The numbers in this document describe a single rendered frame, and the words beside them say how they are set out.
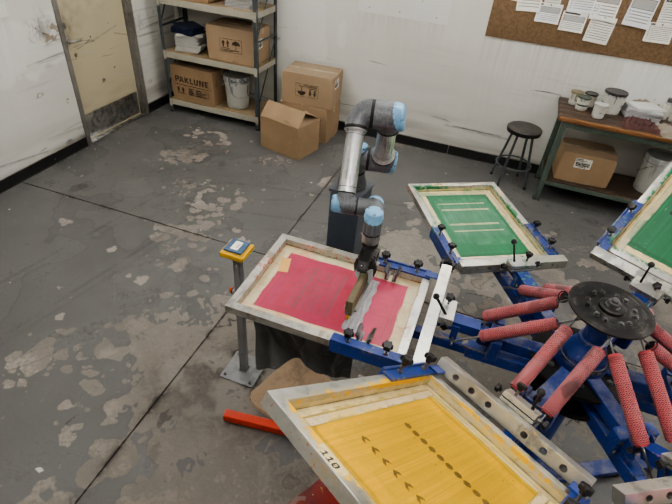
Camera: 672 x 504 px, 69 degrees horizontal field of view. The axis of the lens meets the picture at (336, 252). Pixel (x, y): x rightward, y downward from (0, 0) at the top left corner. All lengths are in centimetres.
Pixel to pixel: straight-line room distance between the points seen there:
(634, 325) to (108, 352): 284
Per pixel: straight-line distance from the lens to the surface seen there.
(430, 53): 562
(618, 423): 209
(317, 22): 591
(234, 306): 214
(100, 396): 323
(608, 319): 198
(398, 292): 231
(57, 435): 315
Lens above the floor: 248
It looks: 38 degrees down
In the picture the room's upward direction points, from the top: 6 degrees clockwise
